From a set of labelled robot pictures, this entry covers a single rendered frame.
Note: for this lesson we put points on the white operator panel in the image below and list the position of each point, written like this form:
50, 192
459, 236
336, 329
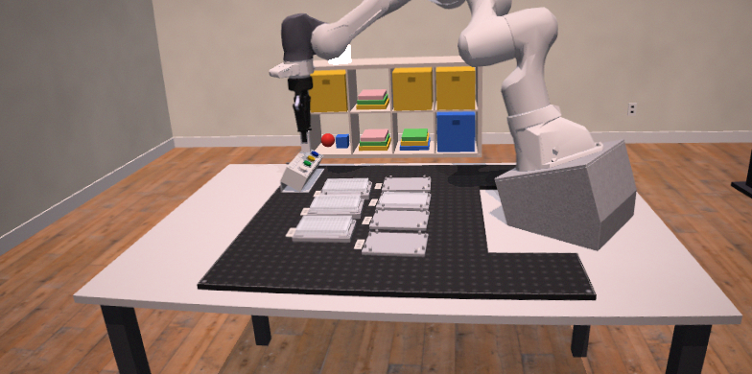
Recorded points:
301, 178

